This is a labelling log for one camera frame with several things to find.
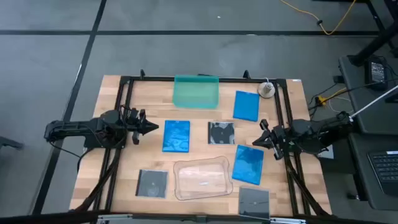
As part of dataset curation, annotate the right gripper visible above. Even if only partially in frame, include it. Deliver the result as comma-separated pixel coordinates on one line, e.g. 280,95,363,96
252,118,295,161

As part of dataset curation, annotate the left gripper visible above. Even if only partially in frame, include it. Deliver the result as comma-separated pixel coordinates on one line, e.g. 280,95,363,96
123,108,160,146

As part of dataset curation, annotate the blue disc case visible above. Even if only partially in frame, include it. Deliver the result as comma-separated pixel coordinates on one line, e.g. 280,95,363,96
231,144,265,186
162,119,191,153
233,90,261,123

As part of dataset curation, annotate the clear jewel case black tray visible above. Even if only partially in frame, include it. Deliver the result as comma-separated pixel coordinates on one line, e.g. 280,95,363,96
238,186,271,220
207,121,236,146
135,169,169,199

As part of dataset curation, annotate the teal translucent plastic bin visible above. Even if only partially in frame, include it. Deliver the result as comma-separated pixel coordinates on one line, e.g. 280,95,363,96
172,74,220,110

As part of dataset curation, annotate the white paper sheet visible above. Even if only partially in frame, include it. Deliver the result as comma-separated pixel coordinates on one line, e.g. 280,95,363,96
317,144,335,160

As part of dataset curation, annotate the clear plastic bin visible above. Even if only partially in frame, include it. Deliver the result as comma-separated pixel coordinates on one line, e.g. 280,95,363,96
173,155,234,201

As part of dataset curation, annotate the black crossbar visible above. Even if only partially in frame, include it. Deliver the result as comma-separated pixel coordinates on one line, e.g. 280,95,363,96
0,210,398,224

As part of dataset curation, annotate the black desk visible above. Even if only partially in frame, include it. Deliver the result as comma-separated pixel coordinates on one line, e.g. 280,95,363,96
338,55,398,212

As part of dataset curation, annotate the white rod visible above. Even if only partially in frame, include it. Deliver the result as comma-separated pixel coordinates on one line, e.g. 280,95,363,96
349,85,398,119

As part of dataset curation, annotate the black keyboard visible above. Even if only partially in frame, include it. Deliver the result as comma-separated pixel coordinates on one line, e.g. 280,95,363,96
367,151,398,197

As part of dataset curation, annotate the black power adapter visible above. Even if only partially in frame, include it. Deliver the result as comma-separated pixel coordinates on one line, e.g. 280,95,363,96
364,58,389,91

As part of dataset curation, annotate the black floor stand foot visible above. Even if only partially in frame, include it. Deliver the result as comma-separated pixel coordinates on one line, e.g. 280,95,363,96
0,136,24,151

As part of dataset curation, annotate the black aluminium table frame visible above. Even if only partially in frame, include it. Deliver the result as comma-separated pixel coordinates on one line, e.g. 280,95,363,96
70,70,332,218

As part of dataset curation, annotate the yellow plug cable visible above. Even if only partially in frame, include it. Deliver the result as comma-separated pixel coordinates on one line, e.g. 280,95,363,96
313,86,348,106

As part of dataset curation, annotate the black cable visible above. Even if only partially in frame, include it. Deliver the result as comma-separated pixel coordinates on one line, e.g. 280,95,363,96
49,141,94,174

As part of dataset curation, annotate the black desk leg frame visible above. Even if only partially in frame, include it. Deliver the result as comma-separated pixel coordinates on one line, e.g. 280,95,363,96
348,0,398,67

